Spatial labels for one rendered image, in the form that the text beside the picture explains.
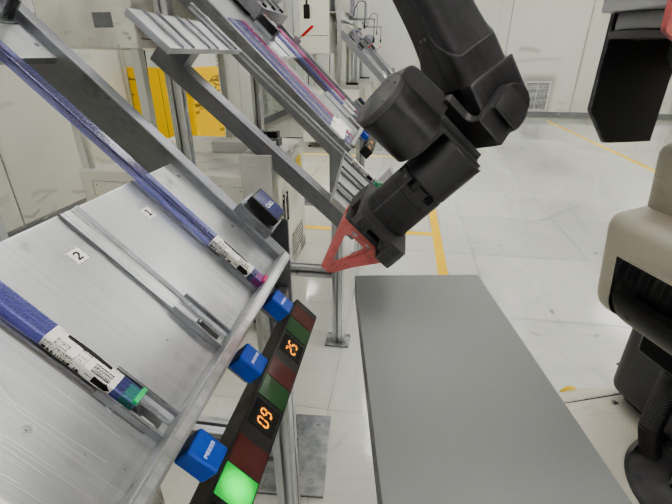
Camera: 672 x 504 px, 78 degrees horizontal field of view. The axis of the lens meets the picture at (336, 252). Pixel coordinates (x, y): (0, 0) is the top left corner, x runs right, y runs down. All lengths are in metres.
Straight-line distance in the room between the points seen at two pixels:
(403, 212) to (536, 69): 7.82
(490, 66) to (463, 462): 0.40
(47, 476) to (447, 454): 0.36
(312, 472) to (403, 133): 0.98
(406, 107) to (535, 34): 7.81
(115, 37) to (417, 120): 1.25
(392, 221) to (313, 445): 0.92
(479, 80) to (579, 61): 7.97
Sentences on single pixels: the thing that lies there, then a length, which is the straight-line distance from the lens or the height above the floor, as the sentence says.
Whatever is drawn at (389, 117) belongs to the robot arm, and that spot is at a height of 0.93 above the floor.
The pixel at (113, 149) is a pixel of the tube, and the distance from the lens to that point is 0.54.
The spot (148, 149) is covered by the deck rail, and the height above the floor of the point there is 0.87.
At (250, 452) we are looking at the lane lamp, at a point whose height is 0.66.
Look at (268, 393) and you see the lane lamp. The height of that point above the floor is 0.66.
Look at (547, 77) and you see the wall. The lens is 8.27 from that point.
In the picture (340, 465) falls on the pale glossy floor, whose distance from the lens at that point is 1.23.
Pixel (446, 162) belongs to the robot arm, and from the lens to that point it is 0.41.
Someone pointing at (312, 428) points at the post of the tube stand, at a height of 0.01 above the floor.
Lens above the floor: 0.98
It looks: 26 degrees down
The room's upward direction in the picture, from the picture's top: straight up
